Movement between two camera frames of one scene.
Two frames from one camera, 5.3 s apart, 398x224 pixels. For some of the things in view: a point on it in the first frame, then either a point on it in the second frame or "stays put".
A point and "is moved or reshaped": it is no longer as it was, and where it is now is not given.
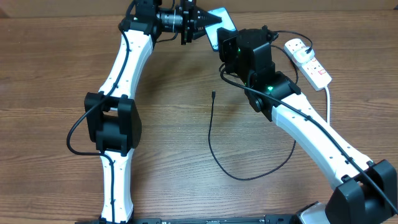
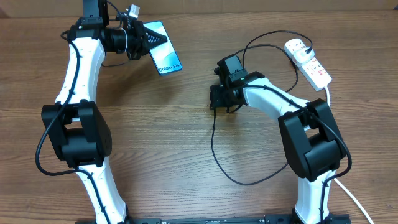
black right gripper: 226,44 -> 218,103
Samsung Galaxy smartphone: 226,23 -> 165,56
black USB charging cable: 211,107 is moved or reshaped
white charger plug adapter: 301,56 stays put
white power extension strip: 317,77 stays put
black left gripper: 192,20 -> 142,45
